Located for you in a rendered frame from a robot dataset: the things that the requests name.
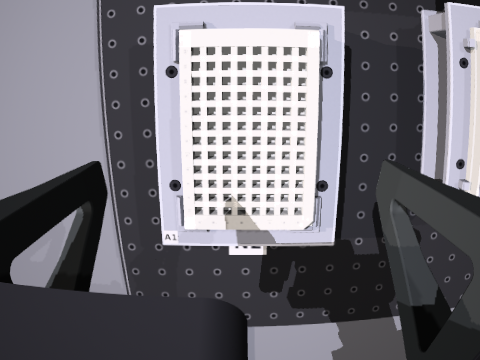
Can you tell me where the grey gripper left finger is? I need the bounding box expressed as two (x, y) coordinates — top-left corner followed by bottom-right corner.
(0, 161), (108, 292)

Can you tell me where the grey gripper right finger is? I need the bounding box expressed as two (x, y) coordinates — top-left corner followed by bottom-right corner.
(376, 160), (480, 360)

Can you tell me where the white label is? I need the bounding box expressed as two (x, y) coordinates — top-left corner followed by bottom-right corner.
(229, 246), (267, 255)

